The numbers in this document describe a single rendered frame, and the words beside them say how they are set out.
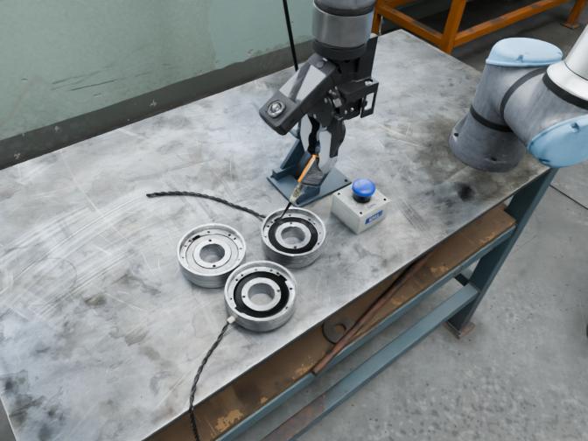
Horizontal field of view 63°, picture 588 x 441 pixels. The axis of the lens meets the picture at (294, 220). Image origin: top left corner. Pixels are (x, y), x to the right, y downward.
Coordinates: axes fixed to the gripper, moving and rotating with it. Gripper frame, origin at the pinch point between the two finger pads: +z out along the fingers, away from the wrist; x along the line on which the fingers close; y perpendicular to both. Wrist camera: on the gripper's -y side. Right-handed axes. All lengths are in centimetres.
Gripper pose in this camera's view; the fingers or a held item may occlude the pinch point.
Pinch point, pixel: (315, 163)
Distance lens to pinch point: 76.1
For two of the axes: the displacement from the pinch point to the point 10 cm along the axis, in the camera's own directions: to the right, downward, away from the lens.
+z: -0.4, 6.8, 7.3
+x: -5.7, -6.2, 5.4
